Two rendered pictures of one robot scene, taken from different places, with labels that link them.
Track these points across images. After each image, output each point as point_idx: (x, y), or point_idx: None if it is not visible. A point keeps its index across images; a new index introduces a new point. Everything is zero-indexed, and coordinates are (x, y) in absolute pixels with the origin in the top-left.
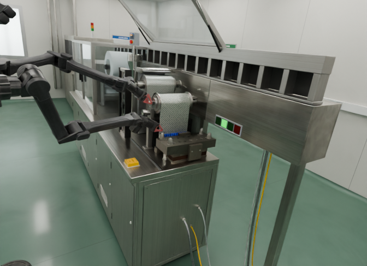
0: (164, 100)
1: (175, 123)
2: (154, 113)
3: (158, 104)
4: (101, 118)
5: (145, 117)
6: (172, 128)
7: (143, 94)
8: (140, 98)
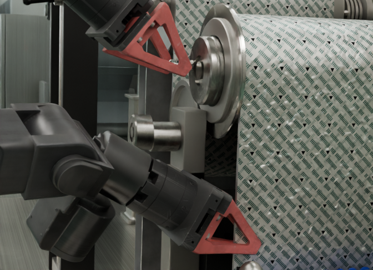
0: (265, 42)
1: (341, 203)
2: (213, 145)
3: (225, 72)
4: (2, 213)
5: (135, 149)
6: (323, 239)
7: (127, 3)
8: (108, 26)
